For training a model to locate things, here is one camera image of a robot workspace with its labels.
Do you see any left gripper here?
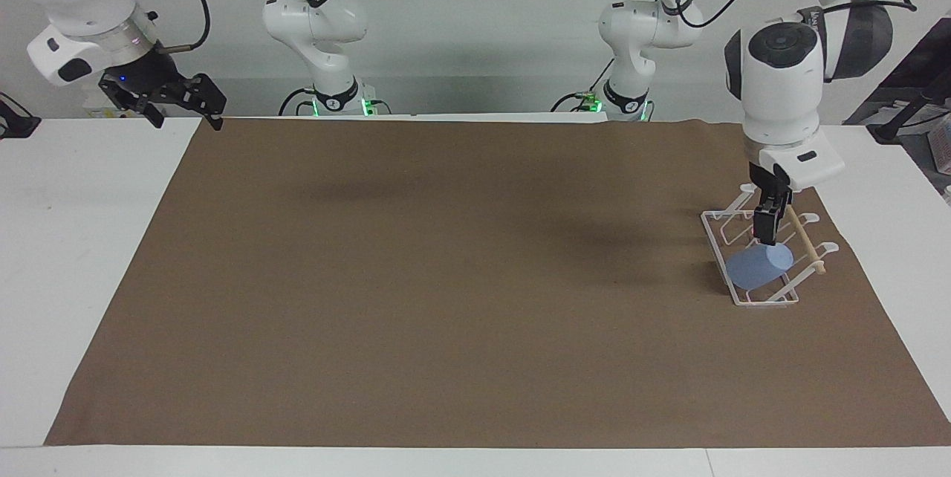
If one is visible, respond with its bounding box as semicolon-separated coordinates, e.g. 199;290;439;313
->
748;162;791;205

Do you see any blue cup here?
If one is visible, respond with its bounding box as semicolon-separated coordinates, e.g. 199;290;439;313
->
725;242;795;293

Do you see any white wire cup holder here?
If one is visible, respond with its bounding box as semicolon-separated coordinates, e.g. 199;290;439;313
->
700;187;841;308

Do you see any black stand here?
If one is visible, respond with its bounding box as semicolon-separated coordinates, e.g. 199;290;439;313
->
843;15;951;145
0;93;42;141

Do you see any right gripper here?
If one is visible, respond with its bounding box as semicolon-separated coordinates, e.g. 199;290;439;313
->
99;46;227;131

